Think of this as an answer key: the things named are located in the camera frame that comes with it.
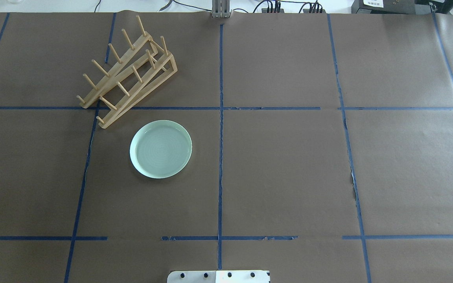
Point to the grey aluminium frame post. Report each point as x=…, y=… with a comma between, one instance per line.
x=221, y=9

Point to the brown paper table cover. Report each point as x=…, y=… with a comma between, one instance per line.
x=322, y=150

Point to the light green plate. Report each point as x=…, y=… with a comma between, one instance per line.
x=160, y=149

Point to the wooden plate rack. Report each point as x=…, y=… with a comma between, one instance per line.
x=145, y=66

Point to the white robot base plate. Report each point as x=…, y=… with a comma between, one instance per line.
x=219, y=276

